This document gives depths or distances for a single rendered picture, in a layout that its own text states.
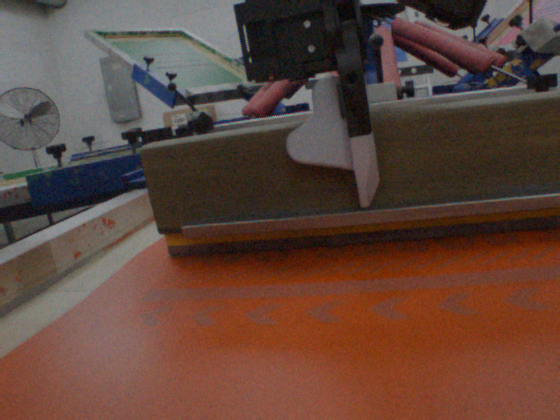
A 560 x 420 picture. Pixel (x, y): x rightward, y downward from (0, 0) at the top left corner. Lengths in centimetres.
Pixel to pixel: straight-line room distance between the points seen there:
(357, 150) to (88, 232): 27
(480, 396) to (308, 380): 7
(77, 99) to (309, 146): 571
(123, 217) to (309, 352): 32
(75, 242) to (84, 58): 549
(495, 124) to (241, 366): 22
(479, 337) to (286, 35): 21
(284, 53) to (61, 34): 584
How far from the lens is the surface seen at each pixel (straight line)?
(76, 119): 600
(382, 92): 86
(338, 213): 31
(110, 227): 47
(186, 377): 22
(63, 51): 608
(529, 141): 32
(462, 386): 19
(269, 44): 29
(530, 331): 23
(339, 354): 21
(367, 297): 26
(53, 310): 34
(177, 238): 38
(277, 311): 26
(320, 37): 29
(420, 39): 126
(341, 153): 29
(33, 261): 39
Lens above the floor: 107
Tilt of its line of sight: 13 degrees down
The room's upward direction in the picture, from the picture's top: 9 degrees counter-clockwise
